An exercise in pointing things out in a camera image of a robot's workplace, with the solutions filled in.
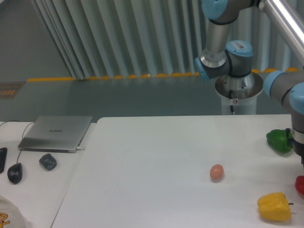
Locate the dark grey small case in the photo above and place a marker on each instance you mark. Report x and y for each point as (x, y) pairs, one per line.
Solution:
(48, 162)

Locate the folded white partition screen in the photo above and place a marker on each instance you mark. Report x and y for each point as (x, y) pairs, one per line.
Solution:
(123, 38)

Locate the green bell pepper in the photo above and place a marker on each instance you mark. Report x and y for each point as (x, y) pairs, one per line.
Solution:
(281, 141)

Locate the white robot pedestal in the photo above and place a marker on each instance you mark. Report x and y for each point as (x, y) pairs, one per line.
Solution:
(239, 95)

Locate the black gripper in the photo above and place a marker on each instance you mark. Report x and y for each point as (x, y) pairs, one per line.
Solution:
(302, 160)

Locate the yellow bell pepper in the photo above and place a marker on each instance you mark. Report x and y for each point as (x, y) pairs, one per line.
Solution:
(274, 206)

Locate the black flat device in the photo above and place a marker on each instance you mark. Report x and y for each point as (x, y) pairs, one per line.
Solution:
(3, 156)

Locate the black computer mouse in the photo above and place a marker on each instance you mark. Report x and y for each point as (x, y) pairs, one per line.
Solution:
(15, 173)

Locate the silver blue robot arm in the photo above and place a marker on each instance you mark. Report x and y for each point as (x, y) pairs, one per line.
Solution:
(216, 60)

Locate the white cloth with orange print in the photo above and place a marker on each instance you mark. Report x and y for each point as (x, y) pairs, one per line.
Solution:
(10, 215)

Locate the brown egg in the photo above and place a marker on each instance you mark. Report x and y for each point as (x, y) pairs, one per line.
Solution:
(216, 172)

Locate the silver closed laptop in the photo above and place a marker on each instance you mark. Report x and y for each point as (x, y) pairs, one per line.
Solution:
(56, 133)

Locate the red bell pepper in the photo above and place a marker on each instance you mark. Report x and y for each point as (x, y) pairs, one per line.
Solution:
(299, 184)

